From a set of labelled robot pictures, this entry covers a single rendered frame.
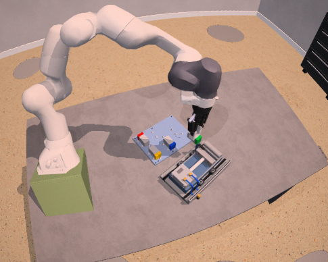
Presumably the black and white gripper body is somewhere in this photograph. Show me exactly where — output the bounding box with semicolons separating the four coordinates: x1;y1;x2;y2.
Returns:
192;105;212;120

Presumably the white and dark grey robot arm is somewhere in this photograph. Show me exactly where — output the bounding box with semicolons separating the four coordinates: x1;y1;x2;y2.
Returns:
22;5;222;175

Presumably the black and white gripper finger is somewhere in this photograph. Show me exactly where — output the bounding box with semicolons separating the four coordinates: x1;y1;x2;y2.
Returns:
196;112;210;135
187;114;203;140

